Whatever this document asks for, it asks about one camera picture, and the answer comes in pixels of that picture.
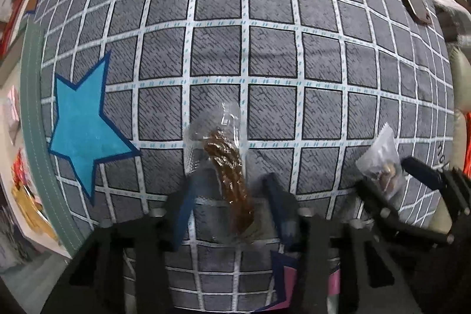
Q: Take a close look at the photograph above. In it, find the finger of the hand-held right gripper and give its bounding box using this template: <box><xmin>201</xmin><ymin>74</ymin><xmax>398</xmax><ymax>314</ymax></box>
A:
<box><xmin>402</xmin><ymin>157</ymin><xmax>471</xmax><ymax>206</ymax></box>
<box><xmin>356</xmin><ymin>180</ymin><xmax>455</xmax><ymax>245</ymax></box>

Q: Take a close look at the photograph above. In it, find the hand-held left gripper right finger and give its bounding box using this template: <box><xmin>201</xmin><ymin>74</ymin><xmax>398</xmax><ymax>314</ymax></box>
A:
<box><xmin>261</xmin><ymin>173</ymin><xmax>424</xmax><ymax>314</ymax></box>

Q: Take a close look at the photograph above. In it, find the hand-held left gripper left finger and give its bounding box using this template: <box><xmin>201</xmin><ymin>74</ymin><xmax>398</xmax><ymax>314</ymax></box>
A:
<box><xmin>40</xmin><ymin>176</ymin><xmax>201</xmax><ymax>314</ymax></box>

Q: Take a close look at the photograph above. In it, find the clear packet of nuts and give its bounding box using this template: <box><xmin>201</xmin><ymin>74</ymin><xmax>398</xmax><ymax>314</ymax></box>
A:
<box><xmin>355</xmin><ymin>124</ymin><xmax>407</xmax><ymax>202</ymax></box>

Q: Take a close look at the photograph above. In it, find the clear packet of brown snack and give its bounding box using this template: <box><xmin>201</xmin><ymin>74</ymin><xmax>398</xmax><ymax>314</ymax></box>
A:
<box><xmin>183</xmin><ymin>102</ymin><xmax>258</xmax><ymax>245</ymax></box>

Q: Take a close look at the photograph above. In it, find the beige leather sofa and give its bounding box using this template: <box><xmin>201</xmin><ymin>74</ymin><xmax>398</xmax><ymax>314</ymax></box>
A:
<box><xmin>447</xmin><ymin>42</ymin><xmax>471</xmax><ymax>190</ymax></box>

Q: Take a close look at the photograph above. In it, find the checked grey tablecloth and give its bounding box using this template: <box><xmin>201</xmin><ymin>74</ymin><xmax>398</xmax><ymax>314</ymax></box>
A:
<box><xmin>20</xmin><ymin>0</ymin><xmax>457</xmax><ymax>314</ymax></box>

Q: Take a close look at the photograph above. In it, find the pink carton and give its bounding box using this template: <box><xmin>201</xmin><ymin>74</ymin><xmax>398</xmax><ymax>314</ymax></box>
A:
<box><xmin>5</xmin><ymin>86</ymin><xmax>21</xmax><ymax>143</ymax></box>

